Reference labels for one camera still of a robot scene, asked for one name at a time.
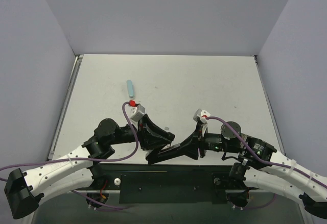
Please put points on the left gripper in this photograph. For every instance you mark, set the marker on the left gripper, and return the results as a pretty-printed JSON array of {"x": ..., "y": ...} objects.
[{"x": 142, "y": 135}]

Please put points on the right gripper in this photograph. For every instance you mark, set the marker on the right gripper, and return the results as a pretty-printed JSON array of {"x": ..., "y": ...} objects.
[{"x": 200, "y": 141}]

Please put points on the black stapler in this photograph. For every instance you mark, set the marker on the black stapler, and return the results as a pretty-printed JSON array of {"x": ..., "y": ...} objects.
[{"x": 162, "y": 154}]

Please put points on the light blue white stapler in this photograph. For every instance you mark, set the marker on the light blue white stapler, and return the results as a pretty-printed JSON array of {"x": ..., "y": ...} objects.
[{"x": 130, "y": 89}]

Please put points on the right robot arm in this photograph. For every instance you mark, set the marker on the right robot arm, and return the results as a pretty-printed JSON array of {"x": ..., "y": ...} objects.
[{"x": 257, "y": 163}]

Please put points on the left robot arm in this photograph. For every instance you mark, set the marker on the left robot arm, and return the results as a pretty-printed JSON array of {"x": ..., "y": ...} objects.
[{"x": 25, "y": 190}]

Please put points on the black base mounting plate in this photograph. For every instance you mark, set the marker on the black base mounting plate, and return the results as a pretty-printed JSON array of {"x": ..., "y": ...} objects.
[{"x": 169, "y": 184}]

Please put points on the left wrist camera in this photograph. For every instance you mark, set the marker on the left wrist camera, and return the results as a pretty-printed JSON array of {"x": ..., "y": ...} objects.
[{"x": 136, "y": 114}]

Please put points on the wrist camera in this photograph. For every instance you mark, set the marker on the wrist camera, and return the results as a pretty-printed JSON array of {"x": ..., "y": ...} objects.
[
  {"x": 200, "y": 117},
  {"x": 136, "y": 114}
]

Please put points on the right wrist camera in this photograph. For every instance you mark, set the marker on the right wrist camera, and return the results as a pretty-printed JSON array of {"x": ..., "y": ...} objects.
[{"x": 200, "y": 117}]

